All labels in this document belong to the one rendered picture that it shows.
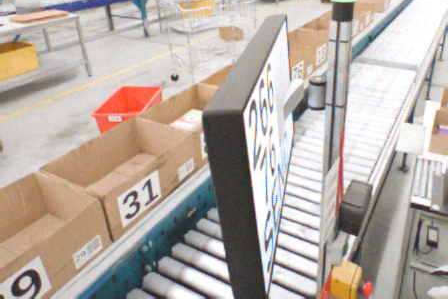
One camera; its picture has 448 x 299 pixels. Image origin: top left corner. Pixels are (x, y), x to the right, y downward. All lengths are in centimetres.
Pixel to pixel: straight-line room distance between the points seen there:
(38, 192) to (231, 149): 105
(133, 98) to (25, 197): 277
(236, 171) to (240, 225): 8
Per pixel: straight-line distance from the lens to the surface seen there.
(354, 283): 110
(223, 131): 40
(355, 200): 100
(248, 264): 51
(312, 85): 81
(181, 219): 143
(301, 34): 278
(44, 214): 145
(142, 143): 160
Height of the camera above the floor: 172
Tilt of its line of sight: 25 degrees down
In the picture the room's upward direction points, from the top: 1 degrees counter-clockwise
